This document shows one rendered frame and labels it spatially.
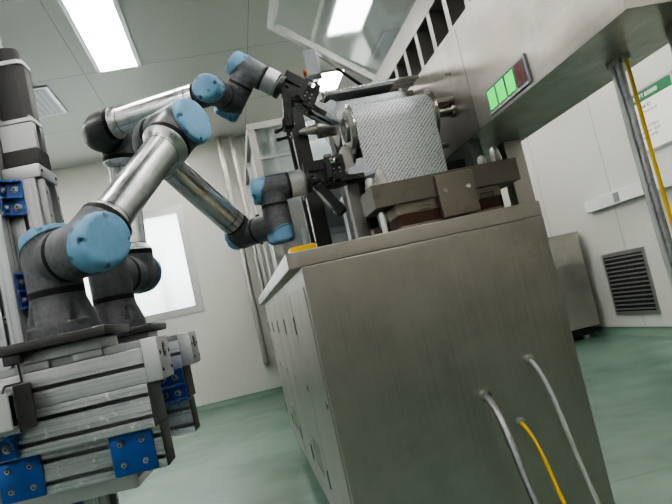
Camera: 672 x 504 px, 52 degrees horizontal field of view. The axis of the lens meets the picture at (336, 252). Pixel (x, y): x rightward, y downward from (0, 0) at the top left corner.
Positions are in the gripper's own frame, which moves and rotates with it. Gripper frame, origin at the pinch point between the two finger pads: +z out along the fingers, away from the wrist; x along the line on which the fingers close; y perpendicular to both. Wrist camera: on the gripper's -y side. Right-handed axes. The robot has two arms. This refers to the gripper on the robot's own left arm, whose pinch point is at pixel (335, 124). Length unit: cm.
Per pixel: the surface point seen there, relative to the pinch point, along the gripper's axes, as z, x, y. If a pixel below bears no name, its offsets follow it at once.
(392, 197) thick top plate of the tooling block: 22.0, -25.1, -18.4
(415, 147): 23.6, -5.4, 3.4
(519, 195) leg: 61, 8, 11
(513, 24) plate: 27, -49, 25
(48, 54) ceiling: -194, 268, 39
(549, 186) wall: 198, 412, 184
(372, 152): 13.2, -5.4, -4.0
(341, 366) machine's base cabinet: 28, -31, -62
